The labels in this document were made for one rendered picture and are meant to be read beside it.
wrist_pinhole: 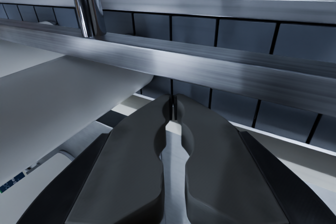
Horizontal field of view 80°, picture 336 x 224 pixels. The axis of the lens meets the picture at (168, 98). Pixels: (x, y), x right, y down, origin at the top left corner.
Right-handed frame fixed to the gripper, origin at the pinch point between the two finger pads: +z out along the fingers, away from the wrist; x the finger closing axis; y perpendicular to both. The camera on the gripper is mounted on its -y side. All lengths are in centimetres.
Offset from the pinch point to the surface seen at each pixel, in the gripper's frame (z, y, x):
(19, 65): 8.1, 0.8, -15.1
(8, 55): 7.7, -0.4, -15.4
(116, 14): 9.2, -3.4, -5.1
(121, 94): 2.7, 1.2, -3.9
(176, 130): 2.1, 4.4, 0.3
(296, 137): 1.0, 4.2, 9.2
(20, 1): 17.7, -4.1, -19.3
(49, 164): 15.9, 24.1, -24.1
